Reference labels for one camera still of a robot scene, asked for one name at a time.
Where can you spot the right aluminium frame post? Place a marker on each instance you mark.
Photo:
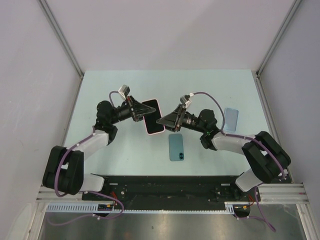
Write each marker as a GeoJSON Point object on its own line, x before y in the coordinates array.
{"type": "Point", "coordinates": [279, 35]}

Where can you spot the aluminium frame post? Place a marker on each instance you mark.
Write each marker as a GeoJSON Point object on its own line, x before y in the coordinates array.
{"type": "Point", "coordinates": [279, 35]}
{"type": "Point", "coordinates": [55, 26]}

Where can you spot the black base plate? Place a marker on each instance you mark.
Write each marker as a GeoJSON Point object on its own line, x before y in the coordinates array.
{"type": "Point", "coordinates": [174, 191]}

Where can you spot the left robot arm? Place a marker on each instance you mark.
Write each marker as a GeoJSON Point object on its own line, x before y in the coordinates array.
{"type": "Point", "coordinates": [64, 172]}

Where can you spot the light blue phone case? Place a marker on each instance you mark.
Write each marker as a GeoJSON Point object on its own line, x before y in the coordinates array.
{"type": "Point", "coordinates": [231, 119]}

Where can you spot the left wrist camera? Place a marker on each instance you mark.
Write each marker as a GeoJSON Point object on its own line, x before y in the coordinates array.
{"type": "Point", "coordinates": [124, 91]}

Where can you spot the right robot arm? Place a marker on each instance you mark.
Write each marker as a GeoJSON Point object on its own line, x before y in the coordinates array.
{"type": "Point", "coordinates": [266, 158]}

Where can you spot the left aluminium frame post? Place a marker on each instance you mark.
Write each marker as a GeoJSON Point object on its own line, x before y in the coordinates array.
{"type": "Point", "coordinates": [55, 26]}

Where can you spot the green phone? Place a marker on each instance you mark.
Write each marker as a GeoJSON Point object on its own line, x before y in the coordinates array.
{"type": "Point", "coordinates": [176, 147]}

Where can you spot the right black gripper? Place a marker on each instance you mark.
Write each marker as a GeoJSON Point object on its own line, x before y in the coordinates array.
{"type": "Point", "coordinates": [170, 121]}

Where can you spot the grey slotted cable duct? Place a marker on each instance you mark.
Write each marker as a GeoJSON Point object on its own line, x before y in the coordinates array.
{"type": "Point", "coordinates": [218, 208]}

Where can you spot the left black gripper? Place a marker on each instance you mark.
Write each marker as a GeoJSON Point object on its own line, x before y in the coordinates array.
{"type": "Point", "coordinates": [138, 109]}

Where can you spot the aluminium cross rail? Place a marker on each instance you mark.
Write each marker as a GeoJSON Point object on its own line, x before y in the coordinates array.
{"type": "Point", "coordinates": [286, 193]}

